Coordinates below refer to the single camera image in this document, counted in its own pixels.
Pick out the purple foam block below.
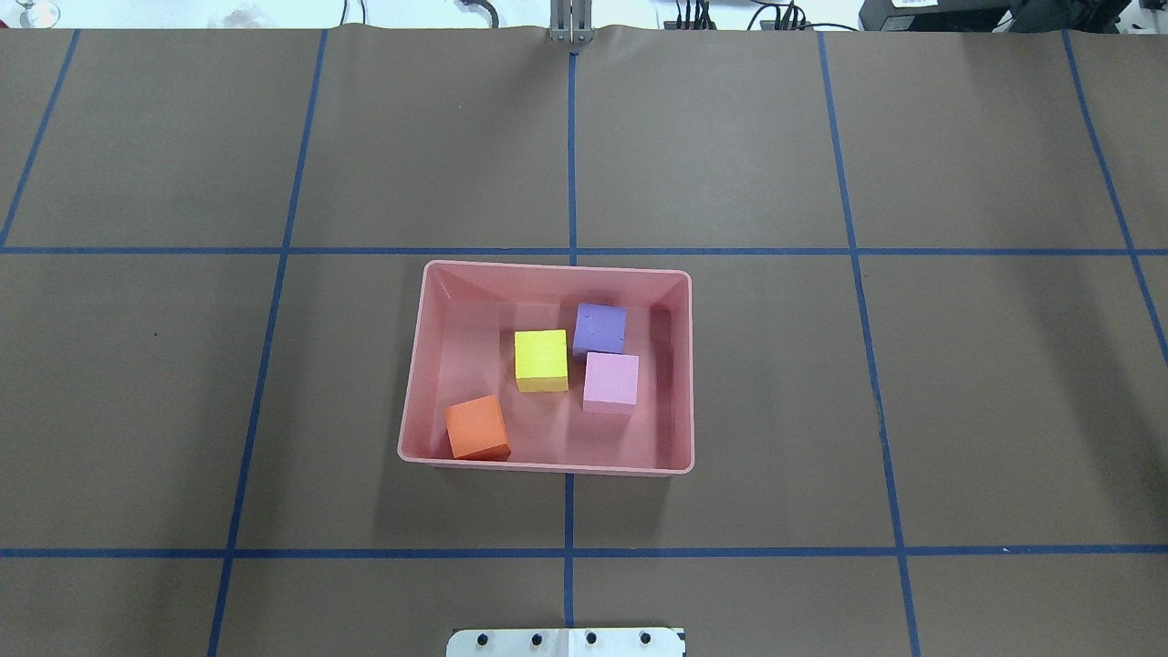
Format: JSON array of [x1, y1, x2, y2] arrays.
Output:
[[571, 303, 630, 359]]

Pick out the yellow foam block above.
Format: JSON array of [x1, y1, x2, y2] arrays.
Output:
[[514, 329, 570, 392]]

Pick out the pink foam block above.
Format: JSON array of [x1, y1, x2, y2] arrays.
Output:
[[580, 352, 640, 414]]

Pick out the orange foam block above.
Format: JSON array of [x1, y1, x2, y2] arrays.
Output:
[[443, 395, 512, 461]]

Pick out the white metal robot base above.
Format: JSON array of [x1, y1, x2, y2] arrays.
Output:
[[445, 625, 687, 656]]

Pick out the pink plastic bin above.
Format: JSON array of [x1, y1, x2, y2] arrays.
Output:
[[397, 260, 695, 475]]

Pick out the black device on bench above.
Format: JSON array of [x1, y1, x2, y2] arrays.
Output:
[[858, 1, 1129, 34]]

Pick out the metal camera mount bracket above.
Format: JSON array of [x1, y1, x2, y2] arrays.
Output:
[[547, 0, 596, 44]]

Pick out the black cables at edge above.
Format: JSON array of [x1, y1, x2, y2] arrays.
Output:
[[662, 0, 858, 33]]

